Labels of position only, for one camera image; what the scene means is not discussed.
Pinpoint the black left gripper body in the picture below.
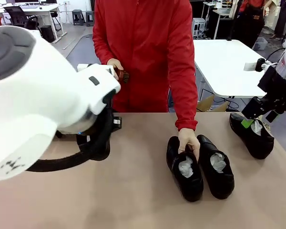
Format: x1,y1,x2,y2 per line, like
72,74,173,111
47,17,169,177
111,112,123,131

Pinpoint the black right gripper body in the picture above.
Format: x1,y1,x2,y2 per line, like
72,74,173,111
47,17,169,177
257,68,286,102

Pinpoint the black leather monk shoe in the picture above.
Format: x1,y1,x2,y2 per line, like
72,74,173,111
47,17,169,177
166,135,204,203
229,112,275,160
196,134,235,200

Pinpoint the brown shoe brush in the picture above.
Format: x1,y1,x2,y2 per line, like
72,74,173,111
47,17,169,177
114,67,130,84

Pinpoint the person's left forearm red sleeve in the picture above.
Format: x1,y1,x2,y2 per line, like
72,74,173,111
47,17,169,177
175,71,198,132

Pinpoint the person's right forearm red sleeve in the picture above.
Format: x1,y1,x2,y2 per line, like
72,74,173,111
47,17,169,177
92,40,115,70

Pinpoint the person's right hand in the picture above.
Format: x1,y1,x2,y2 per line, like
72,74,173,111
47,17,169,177
106,59,124,81

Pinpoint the person's left hand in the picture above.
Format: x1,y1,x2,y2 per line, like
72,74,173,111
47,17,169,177
177,128,201,161

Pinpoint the white tissue paper stuffing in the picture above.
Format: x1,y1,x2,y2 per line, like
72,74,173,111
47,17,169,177
209,152,226,174
178,157,194,178
250,120,264,136

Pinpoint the grey storage bin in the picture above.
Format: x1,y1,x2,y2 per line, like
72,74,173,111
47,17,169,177
252,37,269,51

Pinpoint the white folding table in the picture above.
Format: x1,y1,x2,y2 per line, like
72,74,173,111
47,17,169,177
192,39,286,99

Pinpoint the person in dark trousers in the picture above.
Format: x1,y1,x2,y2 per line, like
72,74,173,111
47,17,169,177
273,0,286,40

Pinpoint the person in black apron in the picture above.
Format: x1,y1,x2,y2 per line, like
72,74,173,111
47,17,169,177
231,0,267,48

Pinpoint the person in red jacket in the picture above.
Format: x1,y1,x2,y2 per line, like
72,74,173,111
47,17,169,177
92,0,198,132

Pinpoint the white computer case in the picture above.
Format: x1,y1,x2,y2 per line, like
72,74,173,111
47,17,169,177
192,18,206,39

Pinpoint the grey plastic stool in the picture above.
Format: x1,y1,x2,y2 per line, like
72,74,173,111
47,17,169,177
85,10,95,27
72,9,84,26

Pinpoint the black computer tower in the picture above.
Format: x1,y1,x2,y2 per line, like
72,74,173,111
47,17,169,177
40,25,55,43

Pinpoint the white office desk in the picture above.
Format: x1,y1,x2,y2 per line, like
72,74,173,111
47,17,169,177
0,3,67,43

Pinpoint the black mesh office chair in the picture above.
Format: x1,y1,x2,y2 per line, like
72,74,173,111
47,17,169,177
3,6,40,31

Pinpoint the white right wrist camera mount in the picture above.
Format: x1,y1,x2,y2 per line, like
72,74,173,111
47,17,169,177
244,58,278,72

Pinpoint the thin black camera cable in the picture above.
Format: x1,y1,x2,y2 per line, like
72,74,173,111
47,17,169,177
266,47,286,62

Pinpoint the white desk with black frame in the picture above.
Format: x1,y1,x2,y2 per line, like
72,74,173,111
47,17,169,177
202,1,239,40

